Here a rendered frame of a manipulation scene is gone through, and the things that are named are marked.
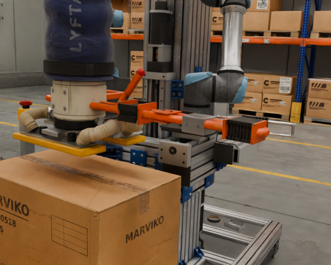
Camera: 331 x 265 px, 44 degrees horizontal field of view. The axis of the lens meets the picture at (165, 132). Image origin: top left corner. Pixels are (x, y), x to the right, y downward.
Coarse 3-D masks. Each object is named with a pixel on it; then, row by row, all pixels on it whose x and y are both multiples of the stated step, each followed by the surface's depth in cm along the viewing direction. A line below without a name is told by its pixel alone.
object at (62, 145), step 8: (40, 128) 133; (16, 136) 135; (24, 136) 133; (32, 136) 133; (40, 136) 131; (48, 136) 131; (64, 136) 132; (72, 136) 125; (40, 144) 128; (48, 144) 126; (56, 144) 124; (64, 144) 123; (72, 144) 122; (96, 144) 125; (72, 152) 120; (80, 152) 117; (88, 152) 119; (96, 152) 122
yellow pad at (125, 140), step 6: (120, 132) 141; (108, 138) 137; (114, 138) 135; (120, 138) 134; (126, 138) 135; (132, 138) 135; (138, 138) 137; (144, 138) 139; (120, 144) 134; (126, 144) 132; (132, 144) 135
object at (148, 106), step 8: (120, 104) 118; (128, 104) 123; (136, 104) 124; (144, 104) 117; (152, 104) 120; (120, 112) 120; (128, 112) 118; (136, 112) 116; (120, 120) 119; (128, 120) 117; (136, 120) 116; (144, 120) 118; (152, 120) 121
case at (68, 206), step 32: (32, 160) 151; (64, 160) 152; (96, 160) 154; (0, 192) 133; (32, 192) 123; (64, 192) 120; (96, 192) 121; (128, 192) 122; (160, 192) 130; (0, 224) 136; (32, 224) 125; (64, 224) 116; (96, 224) 109; (128, 224) 119; (160, 224) 133; (0, 256) 139; (32, 256) 128; (64, 256) 119; (96, 256) 111; (128, 256) 121; (160, 256) 136
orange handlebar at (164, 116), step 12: (48, 96) 141; (108, 96) 151; (120, 96) 156; (96, 108) 127; (108, 108) 124; (156, 120) 114; (168, 120) 111; (180, 120) 109; (216, 120) 107; (264, 132) 97
